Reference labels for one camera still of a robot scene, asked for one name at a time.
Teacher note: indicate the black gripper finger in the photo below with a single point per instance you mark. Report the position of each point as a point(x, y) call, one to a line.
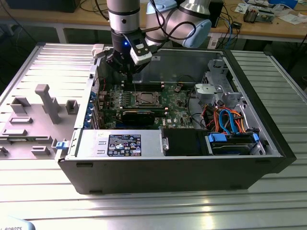
point(111, 60)
point(139, 68)

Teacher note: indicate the thin metal locking lever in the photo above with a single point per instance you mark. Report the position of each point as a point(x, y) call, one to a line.
point(135, 88)

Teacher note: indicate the CPU with silver lid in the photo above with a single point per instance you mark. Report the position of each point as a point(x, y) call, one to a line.
point(147, 97)

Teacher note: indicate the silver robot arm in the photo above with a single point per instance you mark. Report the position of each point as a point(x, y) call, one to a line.
point(123, 19)

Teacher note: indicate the CPU socket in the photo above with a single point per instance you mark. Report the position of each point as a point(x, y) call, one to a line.
point(136, 104)

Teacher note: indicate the blue expansion slot clip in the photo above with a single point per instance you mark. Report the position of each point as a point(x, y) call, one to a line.
point(87, 121)
point(89, 109)
point(92, 95)

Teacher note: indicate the metal CPU cooler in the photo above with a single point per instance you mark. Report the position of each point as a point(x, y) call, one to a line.
point(250, 15)

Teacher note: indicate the white case sticker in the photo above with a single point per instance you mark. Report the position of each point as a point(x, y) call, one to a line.
point(156, 58)

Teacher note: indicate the green RAM stick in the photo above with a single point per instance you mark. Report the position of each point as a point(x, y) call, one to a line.
point(134, 109)

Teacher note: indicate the black graphics card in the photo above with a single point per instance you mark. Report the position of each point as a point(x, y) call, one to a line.
point(139, 118)

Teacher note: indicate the wooden workbench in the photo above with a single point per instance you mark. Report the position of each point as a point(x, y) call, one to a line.
point(72, 19)

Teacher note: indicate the green motherboard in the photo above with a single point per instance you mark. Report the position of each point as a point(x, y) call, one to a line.
point(177, 112)

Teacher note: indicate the white motherboard sticker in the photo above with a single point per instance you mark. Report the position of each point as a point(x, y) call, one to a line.
point(169, 121)

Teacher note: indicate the silver drive cage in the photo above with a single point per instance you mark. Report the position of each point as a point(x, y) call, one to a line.
point(206, 91)

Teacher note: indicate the grey parts rack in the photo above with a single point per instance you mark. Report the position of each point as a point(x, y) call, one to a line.
point(51, 107)

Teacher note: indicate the white printed label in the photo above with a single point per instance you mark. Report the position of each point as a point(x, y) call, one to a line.
point(213, 42)

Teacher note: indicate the silver power supply with label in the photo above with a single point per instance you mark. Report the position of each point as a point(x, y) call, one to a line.
point(96, 143)

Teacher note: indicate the large black box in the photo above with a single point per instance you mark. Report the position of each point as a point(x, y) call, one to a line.
point(40, 4)

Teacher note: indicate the black tower box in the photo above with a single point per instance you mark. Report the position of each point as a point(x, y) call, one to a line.
point(218, 12)

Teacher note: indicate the blue case latch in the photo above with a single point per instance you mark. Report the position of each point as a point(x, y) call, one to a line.
point(61, 145)

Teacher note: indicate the small black adapter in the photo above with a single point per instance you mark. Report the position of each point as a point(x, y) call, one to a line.
point(237, 24)

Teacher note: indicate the black PC case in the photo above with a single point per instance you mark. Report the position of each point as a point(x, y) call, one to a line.
point(168, 177)

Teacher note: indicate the hard disk in blue carrier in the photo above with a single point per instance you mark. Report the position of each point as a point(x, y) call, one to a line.
point(230, 148)

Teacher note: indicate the grey metal device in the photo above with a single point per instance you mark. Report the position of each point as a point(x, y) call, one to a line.
point(266, 16)

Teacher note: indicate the blue box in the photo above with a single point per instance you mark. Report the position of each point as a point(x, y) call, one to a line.
point(283, 3)

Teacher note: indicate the white papers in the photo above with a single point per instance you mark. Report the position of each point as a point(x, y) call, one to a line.
point(290, 18)

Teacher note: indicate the pale blue teach pendant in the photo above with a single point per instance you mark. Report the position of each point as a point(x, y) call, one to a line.
point(14, 224)

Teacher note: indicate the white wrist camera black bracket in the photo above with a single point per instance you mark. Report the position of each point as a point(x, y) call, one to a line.
point(140, 51)

